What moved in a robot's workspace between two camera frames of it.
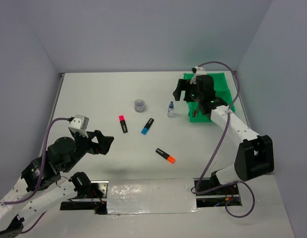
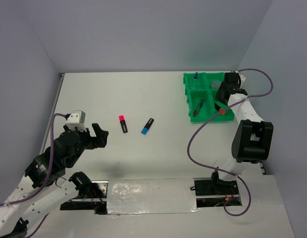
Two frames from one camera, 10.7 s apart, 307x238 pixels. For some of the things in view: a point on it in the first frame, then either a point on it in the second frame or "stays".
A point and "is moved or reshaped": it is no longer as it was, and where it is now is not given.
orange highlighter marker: x=165 y=155 is moved or reshaped
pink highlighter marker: x=121 y=118 stays
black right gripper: x=181 y=86 → x=218 y=94
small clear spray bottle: x=170 y=111 is moved or reshaped
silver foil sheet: x=151 y=196 stays
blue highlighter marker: x=145 y=129 stays
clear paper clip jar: x=139 y=105 → x=215 y=84
